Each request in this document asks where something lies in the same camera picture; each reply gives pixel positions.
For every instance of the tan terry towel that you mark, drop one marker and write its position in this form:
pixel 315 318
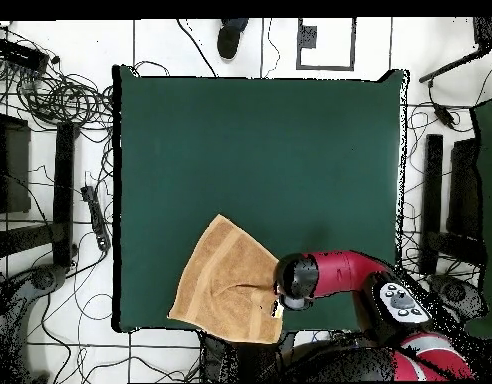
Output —
pixel 226 280

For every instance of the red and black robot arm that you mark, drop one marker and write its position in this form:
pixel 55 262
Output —
pixel 342 272

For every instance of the dark green table cloth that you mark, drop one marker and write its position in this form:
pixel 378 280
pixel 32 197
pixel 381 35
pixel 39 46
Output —
pixel 250 140

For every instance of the black power strip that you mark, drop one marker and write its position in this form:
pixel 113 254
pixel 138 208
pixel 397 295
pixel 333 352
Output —
pixel 96 218

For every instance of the grey office chair base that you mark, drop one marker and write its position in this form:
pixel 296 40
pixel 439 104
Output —
pixel 38 280
pixel 458 294

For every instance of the black power adapter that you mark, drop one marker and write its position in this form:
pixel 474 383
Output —
pixel 444 116

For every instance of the black tripod leg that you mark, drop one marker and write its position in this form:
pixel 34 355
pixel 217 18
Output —
pixel 454 66

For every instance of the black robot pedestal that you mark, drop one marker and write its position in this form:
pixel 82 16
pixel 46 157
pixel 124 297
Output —
pixel 238 360

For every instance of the black stand frame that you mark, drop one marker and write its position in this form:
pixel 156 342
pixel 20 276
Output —
pixel 432 192
pixel 64 192

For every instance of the grey square floor frame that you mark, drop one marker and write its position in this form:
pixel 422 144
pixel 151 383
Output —
pixel 353 44

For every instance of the black network switch box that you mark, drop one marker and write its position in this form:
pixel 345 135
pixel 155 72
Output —
pixel 22 54

